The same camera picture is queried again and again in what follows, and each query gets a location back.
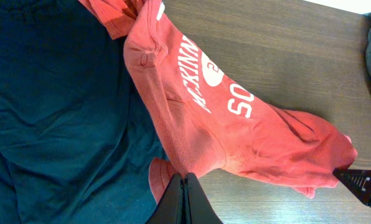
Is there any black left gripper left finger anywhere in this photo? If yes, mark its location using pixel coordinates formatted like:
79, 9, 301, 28
146, 174, 184, 224

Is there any red printed t-shirt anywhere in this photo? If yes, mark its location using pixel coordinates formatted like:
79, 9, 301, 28
82, 0, 357, 200

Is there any navy blue garment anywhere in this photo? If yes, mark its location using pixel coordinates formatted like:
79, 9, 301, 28
0, 0, 166, 223

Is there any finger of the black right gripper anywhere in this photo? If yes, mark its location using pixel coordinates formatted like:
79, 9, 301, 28
332, 169, 371, 208

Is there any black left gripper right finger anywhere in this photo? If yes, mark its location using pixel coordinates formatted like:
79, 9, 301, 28
184, 173, 223, 224

